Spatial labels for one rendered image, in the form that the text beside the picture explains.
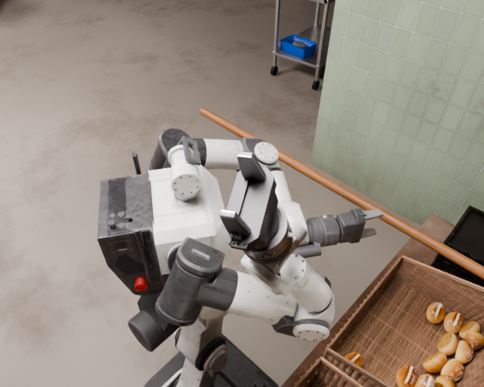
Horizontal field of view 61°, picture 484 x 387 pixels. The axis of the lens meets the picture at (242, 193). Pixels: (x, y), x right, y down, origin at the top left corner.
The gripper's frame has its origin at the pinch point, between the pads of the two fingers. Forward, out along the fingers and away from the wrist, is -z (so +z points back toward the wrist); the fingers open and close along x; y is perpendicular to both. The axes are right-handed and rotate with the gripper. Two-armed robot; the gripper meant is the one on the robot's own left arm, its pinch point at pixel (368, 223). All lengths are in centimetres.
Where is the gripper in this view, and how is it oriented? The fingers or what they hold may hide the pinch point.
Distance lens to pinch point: 125.9
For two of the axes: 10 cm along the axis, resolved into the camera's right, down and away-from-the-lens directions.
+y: 2.0, 6.8, -7.0
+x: 0.0, 7.2, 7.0
